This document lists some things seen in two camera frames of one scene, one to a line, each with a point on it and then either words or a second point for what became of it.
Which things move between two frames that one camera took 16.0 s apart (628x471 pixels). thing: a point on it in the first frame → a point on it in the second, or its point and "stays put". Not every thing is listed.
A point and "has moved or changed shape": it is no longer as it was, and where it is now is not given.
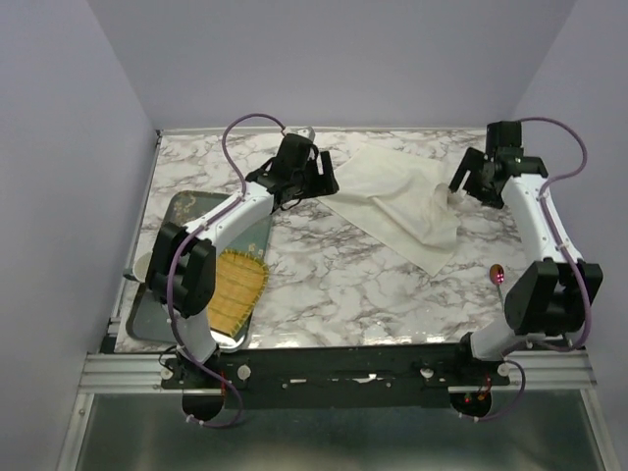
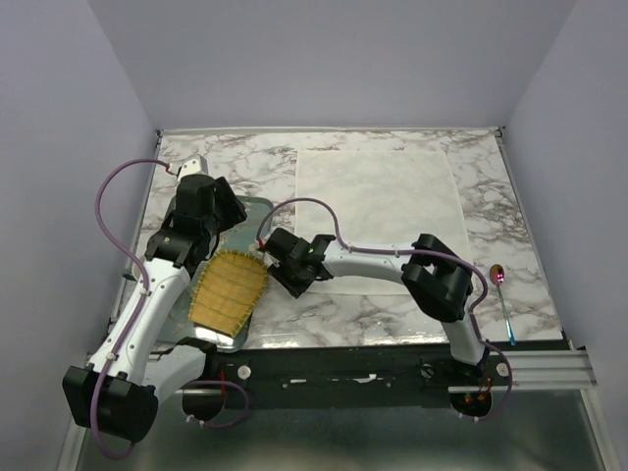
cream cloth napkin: (404, 202) has moved or changed shape
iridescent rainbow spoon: (497, 276) stays put
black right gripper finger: (472, 160) → (294, 283)
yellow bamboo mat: (238, 282) stays put
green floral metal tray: (255, 239) stays put
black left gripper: (323, 184) → (233, 208)
